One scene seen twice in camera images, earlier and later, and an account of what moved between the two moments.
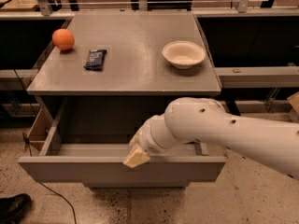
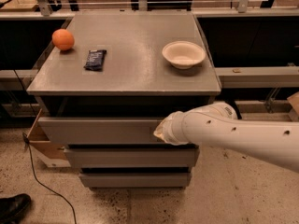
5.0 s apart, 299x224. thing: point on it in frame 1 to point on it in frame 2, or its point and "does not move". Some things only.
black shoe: [12, 208] does not move
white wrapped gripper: [148, 141] to [170, 129]
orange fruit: [63, 39] does not move
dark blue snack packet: [95, 60] does not move
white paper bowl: [183, 54] does not move
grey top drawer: [104, 162] to [98, 130]
